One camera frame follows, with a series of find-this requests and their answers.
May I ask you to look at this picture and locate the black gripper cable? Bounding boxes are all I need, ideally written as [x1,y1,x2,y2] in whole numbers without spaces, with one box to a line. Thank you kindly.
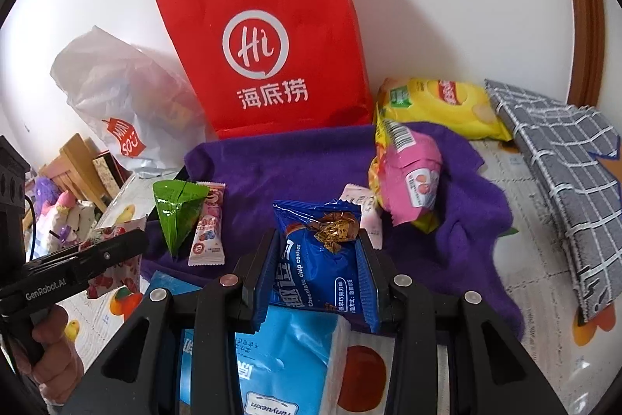
[22,196,38,260]

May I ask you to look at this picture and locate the purple plush toy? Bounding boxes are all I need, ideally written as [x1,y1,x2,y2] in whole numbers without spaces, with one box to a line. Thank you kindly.
[34,177,59,208]

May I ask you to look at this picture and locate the wooden chair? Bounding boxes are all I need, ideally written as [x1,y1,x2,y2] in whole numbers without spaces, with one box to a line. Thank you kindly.
[41,133,112,212]

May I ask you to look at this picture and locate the blue tissue pack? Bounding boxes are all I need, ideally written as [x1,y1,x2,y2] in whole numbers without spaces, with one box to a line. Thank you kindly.
[146,271,351,415]

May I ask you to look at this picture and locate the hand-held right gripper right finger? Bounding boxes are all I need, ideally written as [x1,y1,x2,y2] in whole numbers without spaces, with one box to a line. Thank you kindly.
[356,229,567,415]

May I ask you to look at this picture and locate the grey checked folded cloth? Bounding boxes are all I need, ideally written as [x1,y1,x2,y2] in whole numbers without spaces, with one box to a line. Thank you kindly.
[483,79,622,323]

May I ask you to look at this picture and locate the white plastic bag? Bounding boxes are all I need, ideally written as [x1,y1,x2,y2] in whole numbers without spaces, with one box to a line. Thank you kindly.
[49,26,207,177]

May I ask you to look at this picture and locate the pink yellow snack bag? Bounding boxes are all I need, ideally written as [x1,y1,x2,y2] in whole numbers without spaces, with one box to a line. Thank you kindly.
[368,118,443,233]

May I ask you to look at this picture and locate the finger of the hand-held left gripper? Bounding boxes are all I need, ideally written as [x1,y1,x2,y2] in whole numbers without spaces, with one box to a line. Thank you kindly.
[26,229,149,283]

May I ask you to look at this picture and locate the yellow chips bag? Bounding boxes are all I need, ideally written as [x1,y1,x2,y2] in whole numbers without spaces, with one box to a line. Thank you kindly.
[374,77,513,141]

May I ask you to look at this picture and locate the pale pink snack packet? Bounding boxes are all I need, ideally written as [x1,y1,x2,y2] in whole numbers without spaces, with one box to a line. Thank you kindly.
[340,184,384,250]

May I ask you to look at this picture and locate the red white print packet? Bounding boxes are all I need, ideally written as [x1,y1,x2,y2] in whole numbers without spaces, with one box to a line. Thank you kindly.
[86,215,147,300]

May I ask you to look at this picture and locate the brown wooden door frame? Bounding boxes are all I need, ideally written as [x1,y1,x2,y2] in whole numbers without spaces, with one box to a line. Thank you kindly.
[559,0,606,105]

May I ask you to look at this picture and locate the blue cookie packet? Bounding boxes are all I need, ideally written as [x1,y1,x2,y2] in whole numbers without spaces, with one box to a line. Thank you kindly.
[253,198,382,333]

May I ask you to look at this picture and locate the purple towel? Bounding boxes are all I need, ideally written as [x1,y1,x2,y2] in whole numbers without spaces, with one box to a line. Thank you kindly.
[141,123,526,340]

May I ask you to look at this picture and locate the pink white plush toy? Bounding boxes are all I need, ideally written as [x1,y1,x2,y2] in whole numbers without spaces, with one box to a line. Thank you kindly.
[41,190,95,245]

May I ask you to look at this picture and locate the pink white candy packet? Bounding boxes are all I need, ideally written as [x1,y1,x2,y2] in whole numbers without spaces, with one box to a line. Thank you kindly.
[189,182,227,265]

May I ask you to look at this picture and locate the red paper bag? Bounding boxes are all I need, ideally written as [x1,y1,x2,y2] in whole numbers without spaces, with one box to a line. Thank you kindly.
[155,0,375,141]

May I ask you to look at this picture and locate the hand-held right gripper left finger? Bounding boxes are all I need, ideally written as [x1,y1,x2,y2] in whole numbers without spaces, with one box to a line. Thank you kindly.
[73,228,283,415]

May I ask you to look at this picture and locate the green triangular packet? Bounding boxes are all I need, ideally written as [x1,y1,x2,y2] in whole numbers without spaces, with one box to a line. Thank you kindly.
[153,179,211,257]

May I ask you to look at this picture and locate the person's left hand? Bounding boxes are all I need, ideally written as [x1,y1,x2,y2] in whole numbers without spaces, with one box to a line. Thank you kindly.
[12,304,84,415]

